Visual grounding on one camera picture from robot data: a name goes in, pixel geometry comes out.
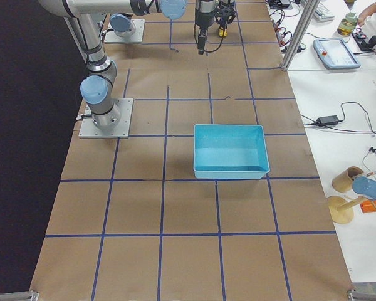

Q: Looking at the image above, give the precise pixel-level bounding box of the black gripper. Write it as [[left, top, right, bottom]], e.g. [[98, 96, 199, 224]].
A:
[[194, 0, 236, 55]]

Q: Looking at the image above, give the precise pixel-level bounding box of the orange plastic piece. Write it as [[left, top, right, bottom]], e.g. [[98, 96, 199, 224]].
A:
[[360, 200, 376, 213]]

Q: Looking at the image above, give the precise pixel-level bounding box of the black power adapter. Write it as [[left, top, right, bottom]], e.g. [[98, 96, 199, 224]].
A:
[[316, 115, 340, 126]]

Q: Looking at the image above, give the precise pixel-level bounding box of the wooden cylinder cup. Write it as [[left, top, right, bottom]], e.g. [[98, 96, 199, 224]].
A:
[[331, 166, 363, 193]]

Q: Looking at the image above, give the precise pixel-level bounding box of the wooden stand with disc base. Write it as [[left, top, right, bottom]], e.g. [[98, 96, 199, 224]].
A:
[[327, 196, 367, 224]]

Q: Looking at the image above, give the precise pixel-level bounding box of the yellow beetle toy car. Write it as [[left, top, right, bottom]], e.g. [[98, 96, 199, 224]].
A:
[[219, 27, 227, 38]]

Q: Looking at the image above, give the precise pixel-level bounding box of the white keyboard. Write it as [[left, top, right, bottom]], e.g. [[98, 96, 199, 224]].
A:
[[314, 3, 335, 22]]

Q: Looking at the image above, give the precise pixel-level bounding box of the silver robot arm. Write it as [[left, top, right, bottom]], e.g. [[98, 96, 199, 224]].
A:
[[40, 1, 187, 129], [100, 13, 136, 37]]

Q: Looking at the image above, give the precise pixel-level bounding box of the amber glass jar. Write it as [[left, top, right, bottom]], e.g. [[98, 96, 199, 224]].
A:
[[337, 11, 358, 36]]

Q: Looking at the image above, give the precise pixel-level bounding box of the blue teach pendant tablet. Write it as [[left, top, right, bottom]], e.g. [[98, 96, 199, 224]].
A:
[[313, 38, 361, 70]]

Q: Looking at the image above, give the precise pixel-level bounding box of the light blue plastic bin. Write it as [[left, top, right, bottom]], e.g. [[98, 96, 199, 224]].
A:
[[193, 124, 270, 180]]

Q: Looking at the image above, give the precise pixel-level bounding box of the aluminium frame post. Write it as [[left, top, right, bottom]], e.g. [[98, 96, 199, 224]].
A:
[[281, 0, 319, 71]]

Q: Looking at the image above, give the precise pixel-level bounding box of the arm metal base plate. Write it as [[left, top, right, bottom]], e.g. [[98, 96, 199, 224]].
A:
[[104, 19, 145, 44], [78, 98, 133, 139]]

